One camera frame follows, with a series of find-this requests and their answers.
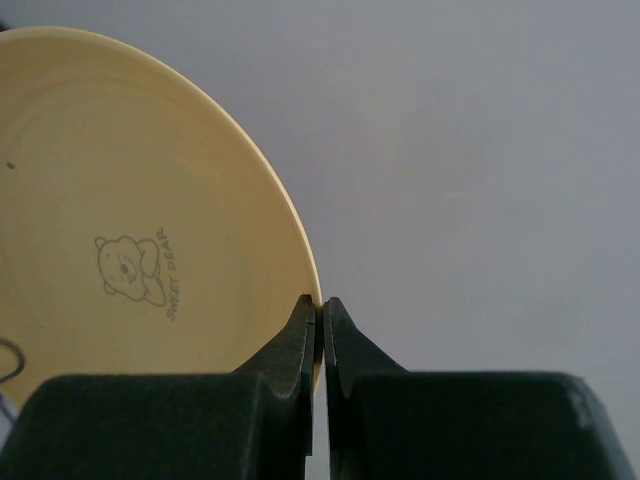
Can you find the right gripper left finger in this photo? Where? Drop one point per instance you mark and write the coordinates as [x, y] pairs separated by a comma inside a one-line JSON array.
[[252, 423]]

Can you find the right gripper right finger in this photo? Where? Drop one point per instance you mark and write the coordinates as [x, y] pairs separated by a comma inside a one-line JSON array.
[[386, 422]]

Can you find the yellow bear plate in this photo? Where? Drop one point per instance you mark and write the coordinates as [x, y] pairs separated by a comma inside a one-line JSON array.
[[142, 230]]

